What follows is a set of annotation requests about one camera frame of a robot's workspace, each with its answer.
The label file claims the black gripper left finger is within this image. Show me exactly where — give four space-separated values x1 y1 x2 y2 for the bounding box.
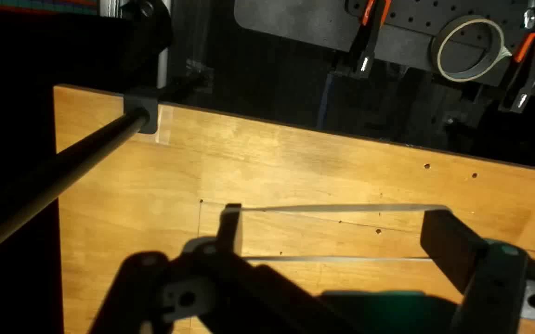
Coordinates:
218 203 242 253

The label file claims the orange handled clamp right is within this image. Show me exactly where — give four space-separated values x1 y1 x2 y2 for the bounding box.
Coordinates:
500 31 535 116

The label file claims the grey tape roll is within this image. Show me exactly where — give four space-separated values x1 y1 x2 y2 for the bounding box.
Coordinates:
430 16 511 84

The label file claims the orange handled clamp left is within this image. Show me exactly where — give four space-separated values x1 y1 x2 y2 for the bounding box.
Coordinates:
348 0 393 75

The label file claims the black perforated board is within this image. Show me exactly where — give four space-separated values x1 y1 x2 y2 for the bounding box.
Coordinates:
235 0 528 71

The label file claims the orange handled clamp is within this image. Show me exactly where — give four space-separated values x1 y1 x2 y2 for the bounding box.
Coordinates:
348 0 393 75
500 31 535 116

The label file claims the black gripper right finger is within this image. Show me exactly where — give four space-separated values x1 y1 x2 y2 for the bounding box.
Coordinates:
420 211 489 296

